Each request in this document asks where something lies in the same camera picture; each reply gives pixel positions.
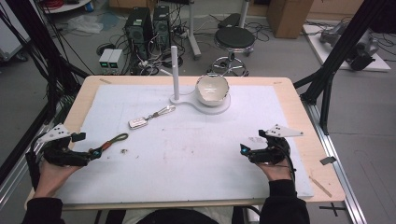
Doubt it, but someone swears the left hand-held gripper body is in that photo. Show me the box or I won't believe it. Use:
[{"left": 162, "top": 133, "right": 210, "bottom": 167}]
[{"left": 25, "top": 123, "right": 94, "bottom": 168}]

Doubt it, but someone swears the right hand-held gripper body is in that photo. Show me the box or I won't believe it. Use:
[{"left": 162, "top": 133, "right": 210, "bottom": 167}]
[{"left": 247, "top": 123, "right": 304, "bottom": 166}]

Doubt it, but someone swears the green lanyard with orange band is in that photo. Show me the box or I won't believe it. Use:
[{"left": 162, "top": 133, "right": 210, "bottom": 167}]
[{"left": 98, "top": 133, "right": 130, "bottom": 153}]

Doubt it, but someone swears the person's right hand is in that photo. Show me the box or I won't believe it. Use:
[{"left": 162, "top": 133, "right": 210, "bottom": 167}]
[{"left": 255, "top": 158, "right": 294, "bottom": 182}]

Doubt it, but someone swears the person's left hand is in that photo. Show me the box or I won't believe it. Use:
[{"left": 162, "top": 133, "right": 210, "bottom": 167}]
[{"left": 33, "top": 160, "right": 82, "bottom": 199}]

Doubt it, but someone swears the silver key fob with clip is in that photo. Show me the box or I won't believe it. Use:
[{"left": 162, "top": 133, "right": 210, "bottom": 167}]
[{"left": 128, "top": 105, "right": 177, "bottom": 131}]

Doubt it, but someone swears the white table mat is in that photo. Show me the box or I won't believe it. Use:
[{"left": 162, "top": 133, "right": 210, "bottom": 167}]
[{"left": 55, "top": 84, "right": 315, "bottom": 205}]

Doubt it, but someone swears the black tape piece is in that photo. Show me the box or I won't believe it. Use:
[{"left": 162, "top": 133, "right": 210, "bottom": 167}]
[{"left": 318, "top": 156, "right": 338, "bottom": 166}]

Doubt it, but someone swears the thin wooden stick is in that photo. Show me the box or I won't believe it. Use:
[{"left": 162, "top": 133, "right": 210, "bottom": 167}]
[{"left": 308, "top": 175, "right": 333, "bottom": 199}]

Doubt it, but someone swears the white bowl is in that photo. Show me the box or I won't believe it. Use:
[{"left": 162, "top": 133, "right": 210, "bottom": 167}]
[{"left": 194, "top": 73, "right": 231, "bottom": 107}]

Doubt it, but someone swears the grey power supply unit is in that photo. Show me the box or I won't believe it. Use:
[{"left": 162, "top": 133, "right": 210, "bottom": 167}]
[
  {"left": 107, "top": 49, "right": 124, "bottom": 76},
  {"left": 98, "top": 48, "right": 115, "bottom": 76}
]

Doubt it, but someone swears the person's lap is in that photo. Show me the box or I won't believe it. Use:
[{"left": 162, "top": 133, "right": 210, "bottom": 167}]
[{"left": 105, "top": 206, "right": 261, "bottom": 224}]

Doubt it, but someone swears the black round stool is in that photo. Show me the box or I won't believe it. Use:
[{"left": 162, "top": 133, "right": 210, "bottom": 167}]
[{"left": 206, "top": 25, "right": 257, "bottom": 77}]

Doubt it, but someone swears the white floor board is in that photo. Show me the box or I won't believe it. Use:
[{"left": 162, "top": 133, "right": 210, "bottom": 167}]
[{"left": 302, "top": 23, "right": 392, "bottom": 73}]

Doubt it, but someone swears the white desk leg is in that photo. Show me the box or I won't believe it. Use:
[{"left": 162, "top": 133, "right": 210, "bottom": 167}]
[{"left": 186, "top": 0, "right": 203, "bottom": 61}]

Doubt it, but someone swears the clear plastic bag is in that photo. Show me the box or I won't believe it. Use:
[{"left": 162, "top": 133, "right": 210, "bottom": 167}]
[{"left": 65, "top": 14, "right": 105, "bottom": 35}]

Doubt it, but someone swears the large black computer tower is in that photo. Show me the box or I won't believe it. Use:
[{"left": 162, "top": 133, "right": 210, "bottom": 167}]
[{"left": 123, "top": 7, "right": 154, "bottom": 61}]

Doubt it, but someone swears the grey device on board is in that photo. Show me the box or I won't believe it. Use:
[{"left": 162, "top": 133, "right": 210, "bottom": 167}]
[{"left": 318, "top": 22, "right": 347, "bottom": 49}]

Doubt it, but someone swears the black device on board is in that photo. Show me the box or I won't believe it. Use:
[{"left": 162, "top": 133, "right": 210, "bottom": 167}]
[{"left": 346, "top": 30, "right": 380, "bottom": 72}]

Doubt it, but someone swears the cardboard box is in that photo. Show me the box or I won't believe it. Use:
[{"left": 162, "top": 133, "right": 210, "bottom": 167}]
[{"left": 266, "top": 0, "right": 315, "bottom": 39}]

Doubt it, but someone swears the slim black computer tower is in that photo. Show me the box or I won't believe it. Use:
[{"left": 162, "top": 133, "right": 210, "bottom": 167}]
[{"left": 152, "top": 5, "right": 172, "bottom": 51}]

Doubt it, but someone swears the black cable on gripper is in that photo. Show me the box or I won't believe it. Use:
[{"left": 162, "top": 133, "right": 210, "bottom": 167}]
[{"left": 279, "top": 145, "right": 297, "bottom": 183}]

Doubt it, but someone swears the aluminium rail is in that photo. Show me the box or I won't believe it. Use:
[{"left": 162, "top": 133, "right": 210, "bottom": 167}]
[{"left": 302, "top": 101, "right": 369, "bottom": 224}]

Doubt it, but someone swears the black metal frame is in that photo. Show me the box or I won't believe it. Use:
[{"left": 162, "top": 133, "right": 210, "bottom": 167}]
[
  {"left": 292, "top": 0, "right": 396, "bottom": 135},
  {"left": 0, "top": 0, "right": 92, "bottom": 188}
]

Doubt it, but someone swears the white stand with post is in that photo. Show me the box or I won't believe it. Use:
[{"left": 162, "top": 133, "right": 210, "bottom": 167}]
[{"left": 169, "top": 45, "right": 232, "bottom": 116}]

